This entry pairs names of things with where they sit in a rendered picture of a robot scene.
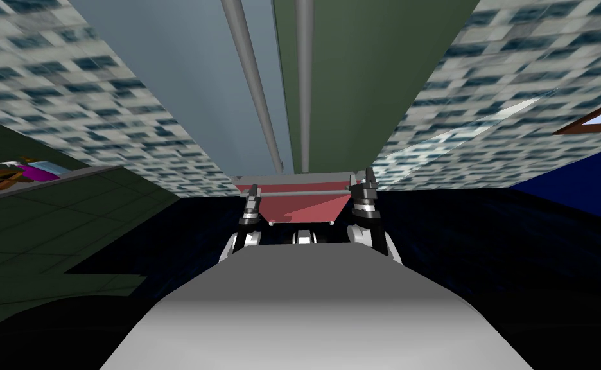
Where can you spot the dark green counter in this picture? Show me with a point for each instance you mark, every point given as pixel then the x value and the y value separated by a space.
pixel 49 226

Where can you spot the blue-grey appliance door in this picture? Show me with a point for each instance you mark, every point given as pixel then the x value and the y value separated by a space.
pixel 187 77

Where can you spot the green appliance door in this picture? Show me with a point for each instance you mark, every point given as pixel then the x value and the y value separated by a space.
pixel 372 67

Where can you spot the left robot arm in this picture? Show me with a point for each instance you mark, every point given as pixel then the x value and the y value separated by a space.
pixel 244 237

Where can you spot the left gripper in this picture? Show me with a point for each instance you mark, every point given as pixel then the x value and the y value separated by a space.
pixel 251 204

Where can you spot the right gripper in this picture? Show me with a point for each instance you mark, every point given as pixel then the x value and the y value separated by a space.
pixel 364 195

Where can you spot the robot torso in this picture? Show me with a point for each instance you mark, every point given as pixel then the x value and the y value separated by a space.
pixel 305 308

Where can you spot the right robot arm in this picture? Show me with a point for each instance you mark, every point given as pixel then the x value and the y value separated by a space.
pixel 370 231

